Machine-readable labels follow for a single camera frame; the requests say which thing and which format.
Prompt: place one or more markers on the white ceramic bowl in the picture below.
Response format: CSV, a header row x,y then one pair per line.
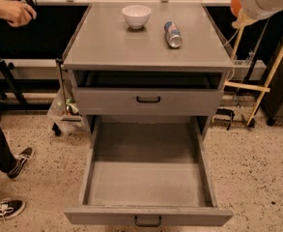
x,y
136,16

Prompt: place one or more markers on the open grey middle drawer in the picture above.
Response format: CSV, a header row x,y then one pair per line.
x,y
147,167

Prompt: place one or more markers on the black sneaker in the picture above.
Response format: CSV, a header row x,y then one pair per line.
x,y
11,208
21,161

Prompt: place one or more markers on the person's bare hand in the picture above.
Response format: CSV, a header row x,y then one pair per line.
x,y
16,13

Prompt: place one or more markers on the black drawer handle upper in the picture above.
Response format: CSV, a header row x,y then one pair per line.
x,y
148,100

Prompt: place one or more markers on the black metal stand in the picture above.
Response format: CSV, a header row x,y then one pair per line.
x,y
5,71

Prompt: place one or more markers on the black sneaker upper left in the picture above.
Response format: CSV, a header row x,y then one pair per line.
x,y
21,161

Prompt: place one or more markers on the black drawer handle lower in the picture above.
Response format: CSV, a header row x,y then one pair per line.
x,y
147,221

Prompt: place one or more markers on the wooden easel frame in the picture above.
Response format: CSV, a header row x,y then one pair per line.
x,y
262,89

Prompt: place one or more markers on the black drawer handle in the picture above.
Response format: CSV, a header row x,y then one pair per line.
x,y
148,100
147,221

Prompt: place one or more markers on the orange fruit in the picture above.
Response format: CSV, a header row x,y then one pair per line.
x,y
235,7

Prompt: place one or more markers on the silver blue soda can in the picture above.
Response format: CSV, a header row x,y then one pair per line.
x,y
173,34

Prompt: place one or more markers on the grey drawer cabinet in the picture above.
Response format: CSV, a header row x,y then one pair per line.
x,y
107,53

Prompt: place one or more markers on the black sneaker lower left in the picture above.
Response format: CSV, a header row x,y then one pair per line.
x,y
11,208

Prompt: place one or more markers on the closed grey upper drawer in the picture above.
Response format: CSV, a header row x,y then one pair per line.
x,y
119,101

